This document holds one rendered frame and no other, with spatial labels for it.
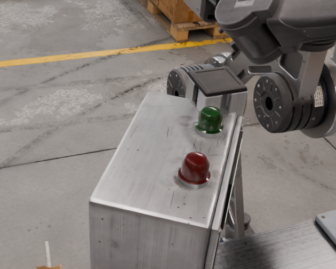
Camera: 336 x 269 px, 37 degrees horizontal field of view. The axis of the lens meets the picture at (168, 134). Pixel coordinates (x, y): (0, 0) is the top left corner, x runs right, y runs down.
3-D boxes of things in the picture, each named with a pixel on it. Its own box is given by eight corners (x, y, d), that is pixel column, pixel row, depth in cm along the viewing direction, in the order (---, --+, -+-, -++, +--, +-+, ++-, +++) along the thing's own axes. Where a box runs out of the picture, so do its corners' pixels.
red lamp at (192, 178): (174, 185, 39) (176, 162, 38) (181, 165, 41) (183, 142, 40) (206, 192, 39) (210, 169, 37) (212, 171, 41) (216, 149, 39)
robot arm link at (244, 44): (265, 1, 81) (249, -22, 78) (300, 26, 74) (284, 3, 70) (223, 40, 83) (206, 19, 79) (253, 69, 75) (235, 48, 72)
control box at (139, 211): (90, 342, 48) (86, 200, 37) (139, 220, 62) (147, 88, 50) (192, 371, 47) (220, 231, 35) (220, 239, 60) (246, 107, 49)
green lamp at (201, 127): (191, 135, 44) (194, 113, 43) (197, 119, 47) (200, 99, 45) (220, 141, 44) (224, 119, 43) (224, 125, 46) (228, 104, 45)
